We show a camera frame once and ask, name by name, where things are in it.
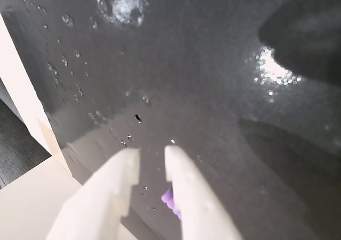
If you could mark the black mat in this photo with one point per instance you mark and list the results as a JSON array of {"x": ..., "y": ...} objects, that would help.
[{"x": 186, "y": 77}]

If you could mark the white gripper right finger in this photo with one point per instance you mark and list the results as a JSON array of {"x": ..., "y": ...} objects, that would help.
[{"x": 197, "y": 197}]

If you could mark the purple ribbed pen grip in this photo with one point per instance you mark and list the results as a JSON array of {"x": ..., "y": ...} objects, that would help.
[{"x": 170, "y": 200}]

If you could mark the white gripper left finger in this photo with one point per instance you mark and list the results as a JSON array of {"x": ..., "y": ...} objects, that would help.
[{"x": 101, "y": 197}]

